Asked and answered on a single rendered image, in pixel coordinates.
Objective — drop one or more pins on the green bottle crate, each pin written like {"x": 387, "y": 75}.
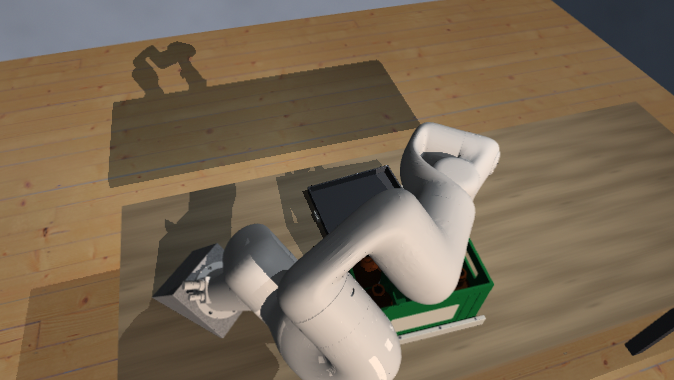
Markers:
{"x": 408, "y": 316}

